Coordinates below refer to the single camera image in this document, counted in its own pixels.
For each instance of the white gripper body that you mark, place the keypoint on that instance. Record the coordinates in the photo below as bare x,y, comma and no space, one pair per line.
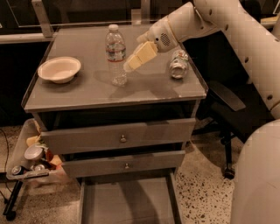
159,35

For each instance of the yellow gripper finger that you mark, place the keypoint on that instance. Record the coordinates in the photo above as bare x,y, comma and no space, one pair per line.
143,38
143,53

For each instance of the clear plastic water bottle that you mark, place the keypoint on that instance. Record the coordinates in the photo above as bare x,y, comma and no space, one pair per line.
116,55

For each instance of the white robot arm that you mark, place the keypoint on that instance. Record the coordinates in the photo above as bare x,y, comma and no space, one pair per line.
256,195

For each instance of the grey drawer cabinet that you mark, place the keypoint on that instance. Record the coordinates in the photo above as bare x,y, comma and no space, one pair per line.
90,99

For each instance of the top grey drawer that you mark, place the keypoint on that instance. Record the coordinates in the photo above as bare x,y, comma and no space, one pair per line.
110,137

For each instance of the middle grey drawer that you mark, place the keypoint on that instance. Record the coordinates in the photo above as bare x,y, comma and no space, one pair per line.
131,163

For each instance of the bottom grey open drawer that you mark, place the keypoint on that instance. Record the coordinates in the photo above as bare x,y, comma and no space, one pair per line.
145,197

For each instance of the crushed aluminium can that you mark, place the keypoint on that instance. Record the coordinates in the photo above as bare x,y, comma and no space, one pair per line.
179,64

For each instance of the white paper bowl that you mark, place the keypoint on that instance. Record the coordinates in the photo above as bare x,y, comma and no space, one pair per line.
59,70

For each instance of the black office chair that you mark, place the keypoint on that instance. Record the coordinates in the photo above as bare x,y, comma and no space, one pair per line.
232,104

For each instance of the silver can in bin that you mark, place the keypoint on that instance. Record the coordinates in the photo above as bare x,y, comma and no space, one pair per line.
33,153

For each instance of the clear plastic bin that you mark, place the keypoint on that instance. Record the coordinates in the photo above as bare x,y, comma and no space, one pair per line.
32,161

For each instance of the black stand leg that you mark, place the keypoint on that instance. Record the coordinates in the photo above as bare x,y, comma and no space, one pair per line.
8,212

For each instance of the metal window rail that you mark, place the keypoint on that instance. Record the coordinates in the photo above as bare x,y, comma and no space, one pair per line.
30,21

